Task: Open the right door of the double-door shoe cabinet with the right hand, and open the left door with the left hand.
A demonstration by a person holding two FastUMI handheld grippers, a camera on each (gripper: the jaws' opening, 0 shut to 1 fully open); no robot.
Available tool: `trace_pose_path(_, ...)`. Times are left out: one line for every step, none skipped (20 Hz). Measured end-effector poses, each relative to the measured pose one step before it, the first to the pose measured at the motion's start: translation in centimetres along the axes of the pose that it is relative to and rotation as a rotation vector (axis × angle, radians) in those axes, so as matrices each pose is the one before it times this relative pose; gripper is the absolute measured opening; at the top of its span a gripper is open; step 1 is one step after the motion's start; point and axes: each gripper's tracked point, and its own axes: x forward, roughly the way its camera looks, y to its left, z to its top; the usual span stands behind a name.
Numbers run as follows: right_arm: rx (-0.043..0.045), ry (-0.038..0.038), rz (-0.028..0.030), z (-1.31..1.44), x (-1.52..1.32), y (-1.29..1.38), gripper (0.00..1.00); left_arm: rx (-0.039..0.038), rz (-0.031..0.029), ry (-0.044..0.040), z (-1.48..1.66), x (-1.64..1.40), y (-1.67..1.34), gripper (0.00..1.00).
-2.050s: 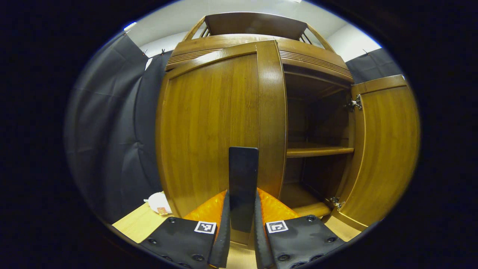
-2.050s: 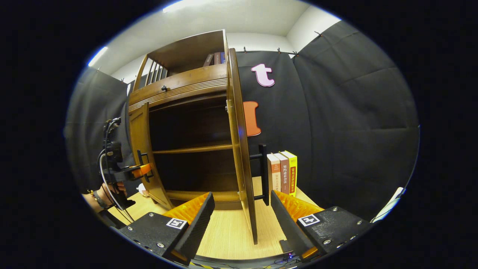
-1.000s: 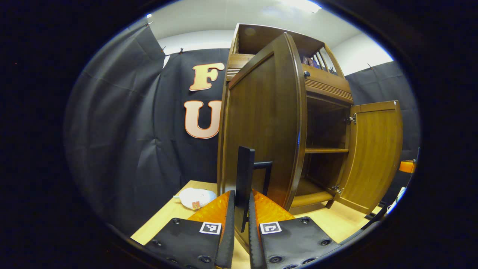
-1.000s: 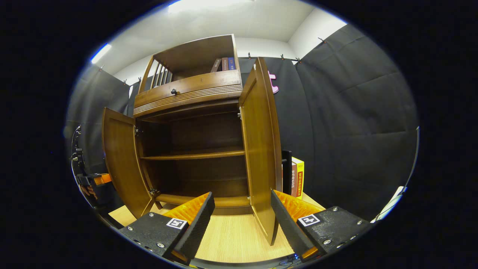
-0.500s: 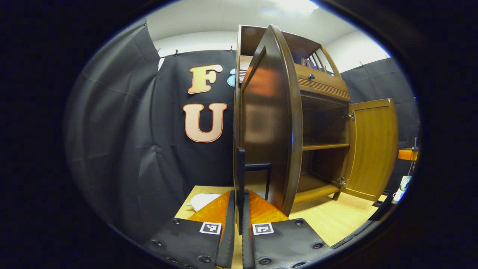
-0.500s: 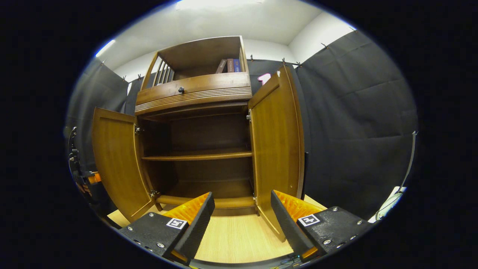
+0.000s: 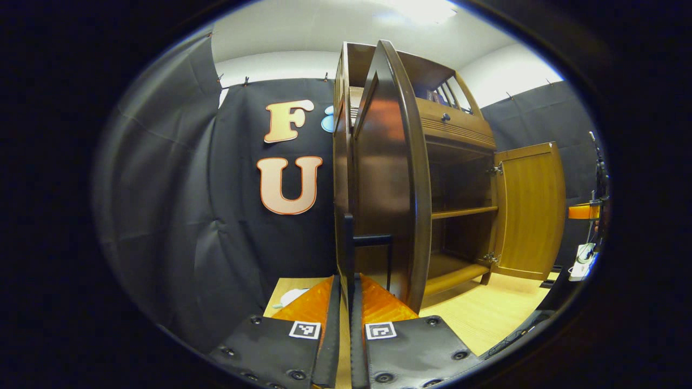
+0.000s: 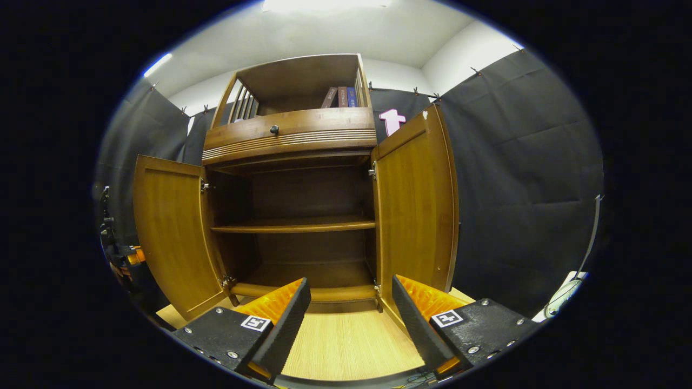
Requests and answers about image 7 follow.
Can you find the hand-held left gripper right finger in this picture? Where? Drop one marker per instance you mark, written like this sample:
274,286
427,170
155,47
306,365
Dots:
356,335

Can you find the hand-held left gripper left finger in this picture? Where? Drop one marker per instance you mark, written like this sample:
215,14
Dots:
333,319

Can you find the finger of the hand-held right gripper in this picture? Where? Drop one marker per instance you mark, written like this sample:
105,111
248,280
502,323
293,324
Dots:
584,211

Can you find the wooden shoe cabinet door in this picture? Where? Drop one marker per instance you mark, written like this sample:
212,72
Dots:
384,178
530,210

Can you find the wooden double-door shoe cabinet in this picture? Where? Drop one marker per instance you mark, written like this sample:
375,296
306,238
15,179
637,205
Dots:
465,212

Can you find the wooden cabinet drawer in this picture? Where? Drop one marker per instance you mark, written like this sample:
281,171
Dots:
459,127

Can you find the white power strip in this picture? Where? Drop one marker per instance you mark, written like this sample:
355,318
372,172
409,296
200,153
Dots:
583,265

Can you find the maroon shelf book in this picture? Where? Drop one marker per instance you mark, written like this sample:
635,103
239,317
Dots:
434,97

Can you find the black backdrop cloth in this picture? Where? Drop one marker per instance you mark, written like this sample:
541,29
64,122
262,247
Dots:
178,189

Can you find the large ceiling light panel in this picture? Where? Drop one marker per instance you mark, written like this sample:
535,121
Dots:
421,9

